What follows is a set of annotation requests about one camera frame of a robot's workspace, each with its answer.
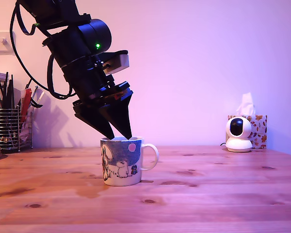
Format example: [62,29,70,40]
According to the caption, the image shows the white mug with cartoon print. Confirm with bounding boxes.
[100,136,160,187]

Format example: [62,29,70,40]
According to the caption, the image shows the black and silver tongs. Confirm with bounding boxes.
[29,85,44,109]

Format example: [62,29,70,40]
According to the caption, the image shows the pale wrapped packet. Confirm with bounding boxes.
[19,116,32,144]

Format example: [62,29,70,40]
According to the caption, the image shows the black spatula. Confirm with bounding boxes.
[6,74,16,110]

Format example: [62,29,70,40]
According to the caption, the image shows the thin black stick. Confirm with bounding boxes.
[4,72,10,97]

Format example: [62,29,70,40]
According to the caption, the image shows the white tissue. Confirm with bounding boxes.
[236,92,256,117]

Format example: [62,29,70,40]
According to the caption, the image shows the leaf print tissue box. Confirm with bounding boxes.
[228,115,268,149]

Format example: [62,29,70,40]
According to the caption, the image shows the black cable loop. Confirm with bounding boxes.
[47,54,75,99]

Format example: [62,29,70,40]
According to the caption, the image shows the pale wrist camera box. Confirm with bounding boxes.
[87,50,130,75]

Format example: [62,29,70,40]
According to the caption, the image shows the red-handled tool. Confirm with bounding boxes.
[19,88,33,123]

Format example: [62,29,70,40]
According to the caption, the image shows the short black cable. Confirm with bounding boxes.
[16,0,38,35]

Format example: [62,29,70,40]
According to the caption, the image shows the long black cable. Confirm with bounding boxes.
[10,0,75,100]

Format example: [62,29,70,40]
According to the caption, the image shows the metal wire utensil holder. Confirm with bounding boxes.
[0,105,34,152]

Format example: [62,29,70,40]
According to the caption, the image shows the white wall switch plate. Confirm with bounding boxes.
[0,31,16,56]

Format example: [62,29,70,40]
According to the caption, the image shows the small white round camera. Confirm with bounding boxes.
[226,116,254,153]

